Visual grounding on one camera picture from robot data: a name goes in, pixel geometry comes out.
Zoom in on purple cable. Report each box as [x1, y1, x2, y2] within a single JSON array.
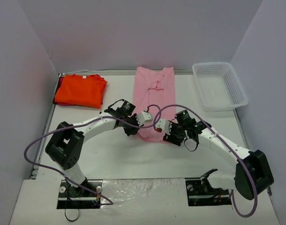
[[153, 104, 258, 218], [23, 104, 161, 206]]

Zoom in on white plastic basket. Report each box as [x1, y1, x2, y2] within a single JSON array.
[[192, 62, 248, 112]]

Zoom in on folded orange t shirt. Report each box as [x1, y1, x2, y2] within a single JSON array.
[[54, 74, 107, 109]]

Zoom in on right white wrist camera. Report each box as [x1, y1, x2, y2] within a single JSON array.
[[155, 119, 172, 135]]

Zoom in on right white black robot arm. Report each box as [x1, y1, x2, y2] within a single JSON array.
[[156, 110, 274, 200]]

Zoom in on pink t shirt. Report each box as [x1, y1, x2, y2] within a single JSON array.
[[132, 67, 176, 143]]

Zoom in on thin black cable loop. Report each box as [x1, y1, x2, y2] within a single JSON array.
[[64, 199, 81, 222]]

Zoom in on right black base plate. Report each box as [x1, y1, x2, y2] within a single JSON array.
[[185, 178, 232, 207]]

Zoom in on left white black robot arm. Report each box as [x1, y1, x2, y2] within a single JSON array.
[[45, 101, 152, 196]]

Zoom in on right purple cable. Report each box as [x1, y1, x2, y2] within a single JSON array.
[[153, 104, 258, 218]]

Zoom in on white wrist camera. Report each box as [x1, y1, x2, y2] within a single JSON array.
[[155, 119, 172, 135], [136, 111, 153, 126]]

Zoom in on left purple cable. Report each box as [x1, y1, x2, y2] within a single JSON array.
[[23, 104, 161, 206]]

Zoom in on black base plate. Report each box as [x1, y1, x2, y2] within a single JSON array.
[[185, 178, 232, 207], [56, 180, 101, 210]]

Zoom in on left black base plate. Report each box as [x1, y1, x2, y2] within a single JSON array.
[[56, 180, 101, 210]]

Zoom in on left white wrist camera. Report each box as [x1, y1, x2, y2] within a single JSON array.
[[136, 111, 153, 126]]

